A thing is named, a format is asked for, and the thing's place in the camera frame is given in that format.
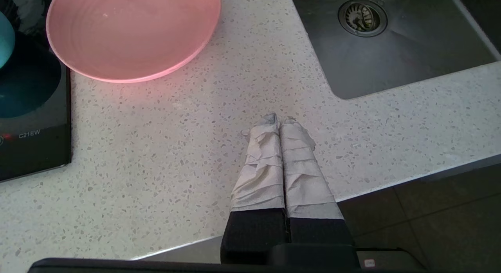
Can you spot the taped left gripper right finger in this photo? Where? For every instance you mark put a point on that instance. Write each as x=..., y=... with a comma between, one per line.
x=307, y=179

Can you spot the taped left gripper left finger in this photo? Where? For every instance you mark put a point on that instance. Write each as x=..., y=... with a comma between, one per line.
x=260, y=179

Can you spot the pink plate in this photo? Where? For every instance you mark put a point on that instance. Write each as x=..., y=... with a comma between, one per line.
x=129, y=34

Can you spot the teal bowl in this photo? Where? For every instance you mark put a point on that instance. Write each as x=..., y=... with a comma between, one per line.
x=4, y=42

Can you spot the stainless steel sink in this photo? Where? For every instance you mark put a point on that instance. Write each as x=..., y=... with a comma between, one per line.
x=391, y=49

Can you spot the round metal drain strainer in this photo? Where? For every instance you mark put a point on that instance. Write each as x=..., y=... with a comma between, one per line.
x=363, y=17

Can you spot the black cooktop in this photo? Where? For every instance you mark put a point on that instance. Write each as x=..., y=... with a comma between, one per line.
x=31, y=120

